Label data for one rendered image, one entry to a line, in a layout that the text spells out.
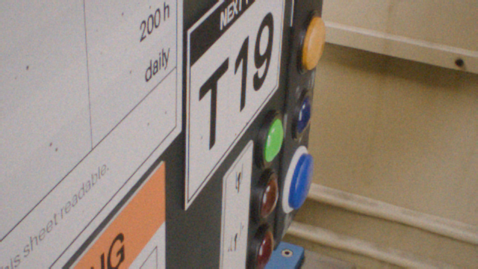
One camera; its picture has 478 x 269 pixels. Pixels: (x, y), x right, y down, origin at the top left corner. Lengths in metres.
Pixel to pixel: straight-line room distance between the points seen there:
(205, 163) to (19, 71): 0.14
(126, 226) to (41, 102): 0.07
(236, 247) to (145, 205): 0.12
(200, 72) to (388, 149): 1.00
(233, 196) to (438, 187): 0.95
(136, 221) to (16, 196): 0.07
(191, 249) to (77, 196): 0.11
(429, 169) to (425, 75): 0.15
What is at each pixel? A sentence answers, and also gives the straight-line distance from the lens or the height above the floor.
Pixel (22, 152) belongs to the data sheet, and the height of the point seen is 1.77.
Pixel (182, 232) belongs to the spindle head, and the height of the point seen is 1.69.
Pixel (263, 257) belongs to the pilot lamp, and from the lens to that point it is 0.42.
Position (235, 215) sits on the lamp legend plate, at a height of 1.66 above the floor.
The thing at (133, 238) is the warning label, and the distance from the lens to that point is 0.27.
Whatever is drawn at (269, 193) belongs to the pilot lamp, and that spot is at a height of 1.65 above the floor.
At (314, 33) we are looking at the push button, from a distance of 0.40.
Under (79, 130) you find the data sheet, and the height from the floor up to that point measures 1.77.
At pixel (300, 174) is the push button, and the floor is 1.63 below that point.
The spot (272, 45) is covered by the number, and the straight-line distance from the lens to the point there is 0.36.
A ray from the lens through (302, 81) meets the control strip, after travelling 0.42.
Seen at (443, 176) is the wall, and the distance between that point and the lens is 1.29.
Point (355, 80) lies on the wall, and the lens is 1.24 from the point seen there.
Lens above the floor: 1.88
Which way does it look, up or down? 32 degrees down
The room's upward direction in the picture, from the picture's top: 3 degrees clockwise
